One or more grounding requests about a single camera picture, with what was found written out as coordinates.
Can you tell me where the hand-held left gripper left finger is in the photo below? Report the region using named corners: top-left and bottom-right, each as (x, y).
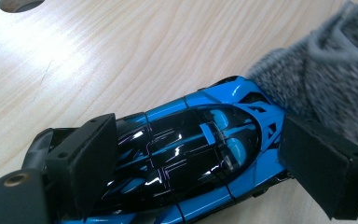
top-left (24, 113), bottom-right (119, 219)

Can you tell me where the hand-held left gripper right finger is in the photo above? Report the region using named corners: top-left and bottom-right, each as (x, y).
top-left (279, 115), bottom-right (358, 220)

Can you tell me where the grey cloth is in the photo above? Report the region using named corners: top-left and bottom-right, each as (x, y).
top-left (245, 0), bottom-right (358, 153)

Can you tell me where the blue toy car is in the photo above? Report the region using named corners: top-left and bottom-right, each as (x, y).
top-left (54, 75), bottom-right (293, 224)

